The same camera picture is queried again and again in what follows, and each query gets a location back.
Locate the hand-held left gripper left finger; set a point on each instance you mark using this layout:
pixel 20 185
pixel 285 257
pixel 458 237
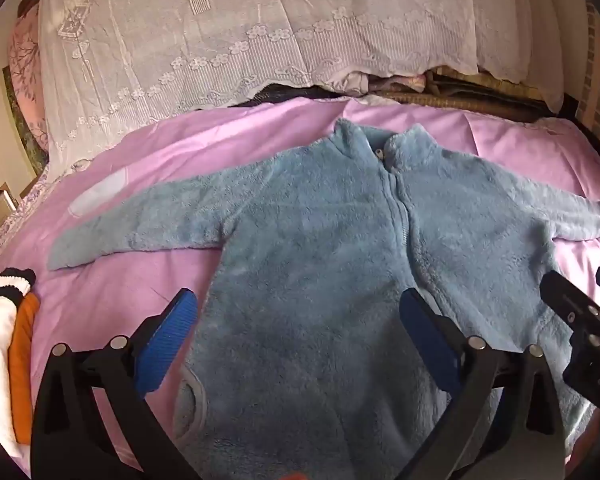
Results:
pixel 167 345

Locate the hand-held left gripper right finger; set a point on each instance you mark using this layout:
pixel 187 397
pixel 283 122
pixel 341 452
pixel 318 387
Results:
pixel 430 345

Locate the blue fleece jacket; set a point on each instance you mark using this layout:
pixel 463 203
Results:
pixel 305 260

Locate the orange garment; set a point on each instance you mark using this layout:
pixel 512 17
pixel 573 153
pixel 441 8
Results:
pixel 22 360

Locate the purple floral bedsheet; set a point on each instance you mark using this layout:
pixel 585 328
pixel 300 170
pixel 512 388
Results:
pixel 10 230

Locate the pink bedsheet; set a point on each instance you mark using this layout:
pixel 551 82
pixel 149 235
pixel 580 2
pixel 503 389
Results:
pixel 180 150

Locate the woven straw mat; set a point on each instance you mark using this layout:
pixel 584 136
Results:
pixel 480 95

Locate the pale folded quilt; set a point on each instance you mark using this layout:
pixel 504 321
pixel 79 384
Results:
pixel 370 82

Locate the dark cloth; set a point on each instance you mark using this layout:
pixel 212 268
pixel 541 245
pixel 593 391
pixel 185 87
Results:
pixel 280 95

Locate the floral pink pillow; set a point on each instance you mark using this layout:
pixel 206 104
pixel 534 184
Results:
pixel 25 60

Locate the white lace cover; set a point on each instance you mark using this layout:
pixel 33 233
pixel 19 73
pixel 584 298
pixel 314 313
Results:
pixel 230 25

